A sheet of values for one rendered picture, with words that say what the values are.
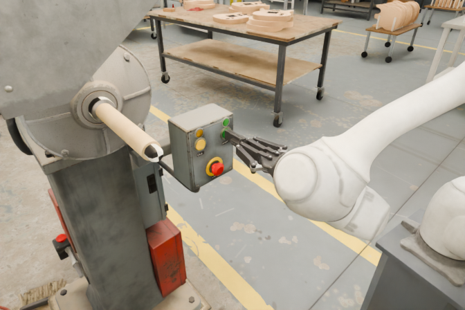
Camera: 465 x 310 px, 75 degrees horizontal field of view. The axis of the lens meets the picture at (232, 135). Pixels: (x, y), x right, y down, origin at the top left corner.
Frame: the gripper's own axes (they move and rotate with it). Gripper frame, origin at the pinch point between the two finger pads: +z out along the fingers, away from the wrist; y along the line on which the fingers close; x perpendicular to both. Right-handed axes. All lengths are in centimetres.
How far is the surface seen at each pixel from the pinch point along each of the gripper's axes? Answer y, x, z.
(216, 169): -5.7, -8.6, 1.5
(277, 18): 167, -5, 130
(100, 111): -32.6, 19.2, 0.3
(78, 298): -47, -77, 43
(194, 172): -11.5, -8.1, 4.1
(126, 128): -32.1, 19.5, -9.5
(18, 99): -46, 33, -23
